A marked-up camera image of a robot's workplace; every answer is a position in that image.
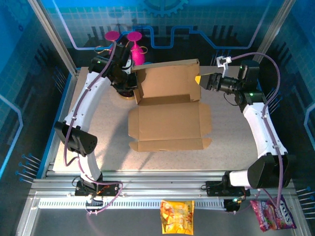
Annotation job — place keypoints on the brown cardboard paper box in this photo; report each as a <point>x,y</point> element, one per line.
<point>169,123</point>

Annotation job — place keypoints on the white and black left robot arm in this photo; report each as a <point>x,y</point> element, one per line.
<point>86,98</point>

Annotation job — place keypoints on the yellow snack bag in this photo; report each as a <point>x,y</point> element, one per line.
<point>177,216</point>

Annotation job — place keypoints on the purple candy bag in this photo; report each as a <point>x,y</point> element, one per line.
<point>264,216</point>

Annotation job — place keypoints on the aluminium frame post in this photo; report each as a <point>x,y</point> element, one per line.
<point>51,34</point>
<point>268,37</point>

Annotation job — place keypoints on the aluminium frame rail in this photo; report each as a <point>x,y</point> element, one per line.
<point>160,180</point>

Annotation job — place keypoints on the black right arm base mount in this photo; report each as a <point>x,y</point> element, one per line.
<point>215,188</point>

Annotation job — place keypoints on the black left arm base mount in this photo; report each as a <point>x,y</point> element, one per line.
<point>108,188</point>

